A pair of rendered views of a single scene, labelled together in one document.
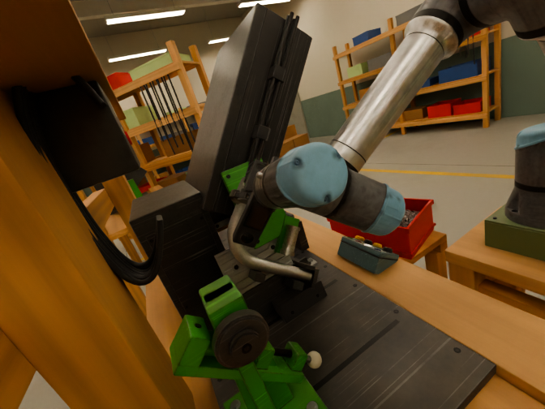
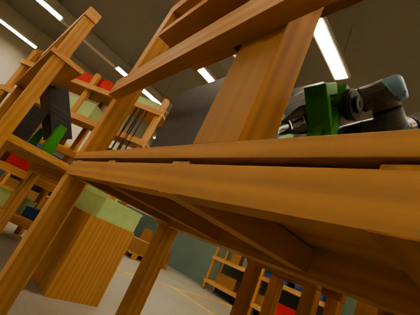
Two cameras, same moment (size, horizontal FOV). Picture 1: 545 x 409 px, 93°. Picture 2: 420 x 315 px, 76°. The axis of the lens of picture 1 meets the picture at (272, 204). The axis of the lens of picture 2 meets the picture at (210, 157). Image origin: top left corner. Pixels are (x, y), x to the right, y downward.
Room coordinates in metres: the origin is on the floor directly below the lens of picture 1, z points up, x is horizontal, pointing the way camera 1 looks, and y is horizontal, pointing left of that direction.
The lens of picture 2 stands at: (-0.17, 0.46, 0.68)
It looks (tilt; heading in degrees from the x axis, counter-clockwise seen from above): 19 degrees up; 346
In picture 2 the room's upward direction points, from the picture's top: 25 degrees clockwise
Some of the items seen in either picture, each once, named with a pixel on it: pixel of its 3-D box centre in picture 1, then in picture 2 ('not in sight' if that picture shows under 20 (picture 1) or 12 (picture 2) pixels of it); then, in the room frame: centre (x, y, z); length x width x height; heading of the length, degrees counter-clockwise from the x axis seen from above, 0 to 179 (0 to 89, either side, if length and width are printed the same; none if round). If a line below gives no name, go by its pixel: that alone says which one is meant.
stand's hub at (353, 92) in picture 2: (242, 340); (353, 104); (0.27, 0.09, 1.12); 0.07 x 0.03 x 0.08; 111
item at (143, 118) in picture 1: (151, 161); (58, 145); (3.84, 1.43, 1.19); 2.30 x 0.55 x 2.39; 67
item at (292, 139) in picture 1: (284, 143); (147, 245); (7.22, -0.83, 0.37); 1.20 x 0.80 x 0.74; 124
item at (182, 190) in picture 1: (186, 244); (200, 135); (0.76, 0.30, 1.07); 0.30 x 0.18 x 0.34; 21
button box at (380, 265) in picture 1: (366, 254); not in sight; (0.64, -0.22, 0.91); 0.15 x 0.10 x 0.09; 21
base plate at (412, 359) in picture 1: (255, 282); not in sight; (0.71, 0.13, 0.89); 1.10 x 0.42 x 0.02; 21
